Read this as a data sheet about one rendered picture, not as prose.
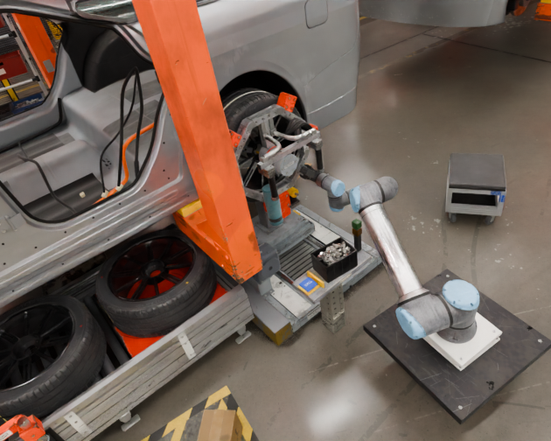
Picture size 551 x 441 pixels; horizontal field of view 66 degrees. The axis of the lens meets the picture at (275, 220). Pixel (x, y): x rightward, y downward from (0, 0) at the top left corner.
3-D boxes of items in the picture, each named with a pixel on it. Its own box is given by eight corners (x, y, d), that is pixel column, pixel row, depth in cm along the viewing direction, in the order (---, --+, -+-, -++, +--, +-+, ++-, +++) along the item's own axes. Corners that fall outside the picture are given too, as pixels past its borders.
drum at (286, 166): (277, 158, 260) (273, 137, 251) (300, 170, 246) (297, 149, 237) (259, 168, 254) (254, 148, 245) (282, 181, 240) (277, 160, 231)
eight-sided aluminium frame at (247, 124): (305, 171, 281) (295, 92, 246) (312, 174, 276) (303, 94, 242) (239, 212, 259) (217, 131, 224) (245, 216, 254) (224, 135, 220)
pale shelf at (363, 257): (349, 245, 244) (348, 241, 242) (372, 259, 233) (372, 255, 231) (292, 287, 227) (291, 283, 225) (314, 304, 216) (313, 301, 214)
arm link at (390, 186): (401, 171, 202) (359, 183, 270) (378, 178, 201) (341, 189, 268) (409, 193, 203) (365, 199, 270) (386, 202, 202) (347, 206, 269)
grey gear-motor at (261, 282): (249, 255, 301) (239, 217, 279) (288, 286, 273) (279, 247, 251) (228, 269, 294) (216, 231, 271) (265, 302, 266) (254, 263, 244)
